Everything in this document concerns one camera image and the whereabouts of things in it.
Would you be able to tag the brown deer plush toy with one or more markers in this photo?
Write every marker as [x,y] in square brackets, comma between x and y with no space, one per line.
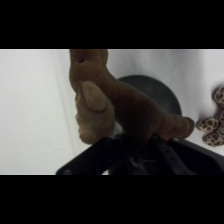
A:
[130,106]

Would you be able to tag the grey bowl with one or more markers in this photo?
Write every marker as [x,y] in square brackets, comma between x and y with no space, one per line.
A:
[160,96]

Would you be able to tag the spotted giraffe plush toy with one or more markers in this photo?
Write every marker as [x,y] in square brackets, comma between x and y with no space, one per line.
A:
[213,128]

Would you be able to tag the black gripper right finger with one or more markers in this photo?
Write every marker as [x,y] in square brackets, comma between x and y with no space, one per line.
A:
[186,160]

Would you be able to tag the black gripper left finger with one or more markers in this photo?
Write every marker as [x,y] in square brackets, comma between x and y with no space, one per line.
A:
[93,160]

